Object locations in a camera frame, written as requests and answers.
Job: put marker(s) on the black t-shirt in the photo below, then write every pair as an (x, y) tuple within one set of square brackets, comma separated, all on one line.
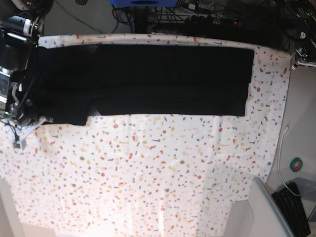
[(140, 79)]

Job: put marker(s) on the black keyboard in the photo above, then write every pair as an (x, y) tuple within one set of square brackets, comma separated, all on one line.
[(293, 211)]

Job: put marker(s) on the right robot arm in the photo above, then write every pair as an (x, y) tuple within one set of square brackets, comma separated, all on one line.
[(21, 23)]

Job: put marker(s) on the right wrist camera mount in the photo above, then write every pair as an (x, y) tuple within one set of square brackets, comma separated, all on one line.
[(21, 132)]

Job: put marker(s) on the green tape roll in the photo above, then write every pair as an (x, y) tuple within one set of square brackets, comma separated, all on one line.
[(296, 164)]

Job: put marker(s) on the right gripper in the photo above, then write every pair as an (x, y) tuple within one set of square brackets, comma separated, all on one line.
[(24, 116)]

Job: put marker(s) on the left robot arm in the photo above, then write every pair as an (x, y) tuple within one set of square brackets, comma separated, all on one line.
[(297, 19)]

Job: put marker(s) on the grey laptop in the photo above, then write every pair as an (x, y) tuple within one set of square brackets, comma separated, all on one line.
[(268, 219)]

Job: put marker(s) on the terrazzo pattern tablecloth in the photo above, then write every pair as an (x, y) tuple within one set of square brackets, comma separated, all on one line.
[(148, 175)]

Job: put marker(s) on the blue device top edge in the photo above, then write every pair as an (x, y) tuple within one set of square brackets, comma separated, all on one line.
[(144, 3)]

